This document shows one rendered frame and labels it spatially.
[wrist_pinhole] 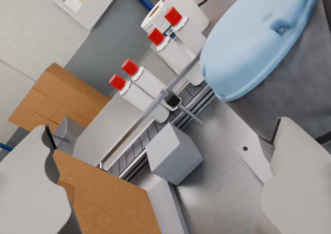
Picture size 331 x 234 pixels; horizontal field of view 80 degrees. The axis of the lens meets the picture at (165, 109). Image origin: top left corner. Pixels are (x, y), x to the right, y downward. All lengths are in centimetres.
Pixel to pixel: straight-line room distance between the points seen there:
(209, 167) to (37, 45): 502
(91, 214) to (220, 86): 31
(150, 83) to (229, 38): 38
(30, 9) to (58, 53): 95
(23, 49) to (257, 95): 531
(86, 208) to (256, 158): 31
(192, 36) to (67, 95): 345
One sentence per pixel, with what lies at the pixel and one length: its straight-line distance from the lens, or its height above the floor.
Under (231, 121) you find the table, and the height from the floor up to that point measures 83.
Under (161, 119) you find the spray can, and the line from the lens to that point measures 61.
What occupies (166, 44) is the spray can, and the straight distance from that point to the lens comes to 54.
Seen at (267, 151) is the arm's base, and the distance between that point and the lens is 32.
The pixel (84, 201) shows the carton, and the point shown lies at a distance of 42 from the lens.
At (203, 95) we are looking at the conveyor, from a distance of 59.
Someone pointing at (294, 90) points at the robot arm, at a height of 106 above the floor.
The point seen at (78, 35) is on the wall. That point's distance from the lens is 507.
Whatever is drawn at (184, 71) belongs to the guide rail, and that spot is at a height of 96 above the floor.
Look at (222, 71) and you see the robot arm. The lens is 18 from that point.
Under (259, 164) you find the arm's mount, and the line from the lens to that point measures 38.
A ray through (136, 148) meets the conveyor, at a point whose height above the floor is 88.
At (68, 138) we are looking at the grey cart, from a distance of 253.
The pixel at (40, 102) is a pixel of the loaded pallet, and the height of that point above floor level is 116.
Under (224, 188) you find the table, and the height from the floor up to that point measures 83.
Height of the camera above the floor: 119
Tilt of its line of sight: 28 degrees down
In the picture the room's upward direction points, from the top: 53 degrees counter-clockwise
